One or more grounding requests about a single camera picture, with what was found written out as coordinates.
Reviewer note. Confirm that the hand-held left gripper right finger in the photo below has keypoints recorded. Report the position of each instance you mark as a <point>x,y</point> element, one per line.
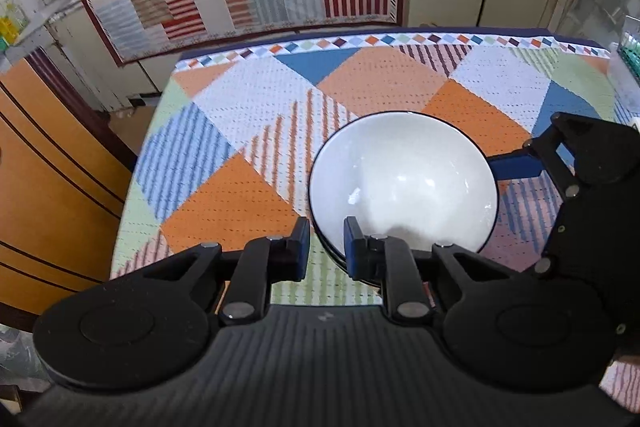
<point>353,249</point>

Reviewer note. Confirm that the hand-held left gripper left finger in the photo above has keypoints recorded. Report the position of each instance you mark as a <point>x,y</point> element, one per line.
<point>302,252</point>

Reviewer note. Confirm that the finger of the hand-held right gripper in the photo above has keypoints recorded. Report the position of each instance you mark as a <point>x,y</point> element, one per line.
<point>515,166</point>

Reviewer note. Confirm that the patchwork checked tablecloth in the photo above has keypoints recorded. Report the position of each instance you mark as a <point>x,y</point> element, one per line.
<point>240,197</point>

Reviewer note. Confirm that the wrapped green-cap bottle pack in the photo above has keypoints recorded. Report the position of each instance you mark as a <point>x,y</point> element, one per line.
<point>627,62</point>

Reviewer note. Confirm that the wooden cabinet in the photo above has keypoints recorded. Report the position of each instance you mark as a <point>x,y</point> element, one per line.
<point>50,182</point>

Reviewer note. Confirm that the white low cabinet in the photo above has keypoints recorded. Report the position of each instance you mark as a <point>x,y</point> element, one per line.
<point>100,62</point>

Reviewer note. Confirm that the yellow bottle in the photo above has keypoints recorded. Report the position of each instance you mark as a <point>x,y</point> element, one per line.
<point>11,29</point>

